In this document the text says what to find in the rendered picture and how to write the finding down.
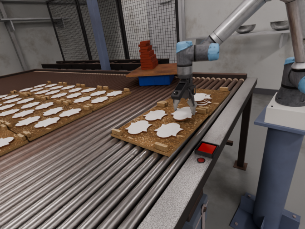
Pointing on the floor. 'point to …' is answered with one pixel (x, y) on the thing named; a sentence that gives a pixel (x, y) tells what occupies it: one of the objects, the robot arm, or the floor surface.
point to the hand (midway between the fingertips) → (183, 112)
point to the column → (272, 181)
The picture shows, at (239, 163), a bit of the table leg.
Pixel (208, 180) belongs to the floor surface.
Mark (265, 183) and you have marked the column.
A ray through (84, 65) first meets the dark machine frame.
